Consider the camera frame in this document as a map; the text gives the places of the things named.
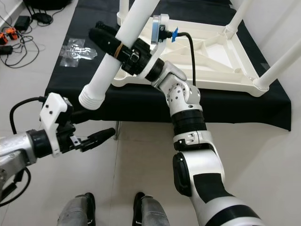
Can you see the grey left robot foot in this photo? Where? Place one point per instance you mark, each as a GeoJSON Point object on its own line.
{"type": "Point", "coordinates": [77, 212]}

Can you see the black tablecloth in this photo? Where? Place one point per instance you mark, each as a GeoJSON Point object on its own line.
{"type": "Point", "coordinates": [66, 89]}

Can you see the orange black battery charger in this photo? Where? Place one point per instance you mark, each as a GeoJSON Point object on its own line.
{"type": "Point", "coordinates": [3, 39]}
{"type": "Point", "coordinates": [12, 34]}

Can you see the white plastic table top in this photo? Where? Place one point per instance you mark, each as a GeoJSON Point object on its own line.
{"type": "Point", "coordinates": [216, 61]}

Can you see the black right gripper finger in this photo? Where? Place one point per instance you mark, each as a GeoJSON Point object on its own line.
{"type": "Point", "coordinates": [103, 37]}

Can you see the grey robot foot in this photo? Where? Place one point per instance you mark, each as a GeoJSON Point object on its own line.
{"type": "Point", "coordinates": [77, 212]}
{"type": "Point", "coordinates": [153, 214]}

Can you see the black router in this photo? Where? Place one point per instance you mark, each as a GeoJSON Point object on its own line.
{"type": "Point", "coordinates": [41, 18]}

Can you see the black power strip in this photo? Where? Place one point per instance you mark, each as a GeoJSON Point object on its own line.
{"type": "Point", "coordinates": [4, 49]}

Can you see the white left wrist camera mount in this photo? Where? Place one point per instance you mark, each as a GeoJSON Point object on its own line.
{"type": "Point", "coordinates": [51, 110]}

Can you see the black power adapter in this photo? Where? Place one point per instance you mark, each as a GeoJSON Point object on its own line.
{"type": "Point", "coordinates": [22, 23]}

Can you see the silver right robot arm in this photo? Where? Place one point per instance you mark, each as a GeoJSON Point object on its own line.
{"type": "Point", "coordinates": [207, 179]}

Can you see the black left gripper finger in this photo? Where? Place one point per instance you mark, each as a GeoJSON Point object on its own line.
{"type": "Point", "coordinates": [99, 138]}
{"type": "Point", "coordinates": [84, 115]}

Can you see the grey right robot foot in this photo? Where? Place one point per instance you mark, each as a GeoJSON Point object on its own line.
{"type": "Point", "coordinates": [153, 214]}

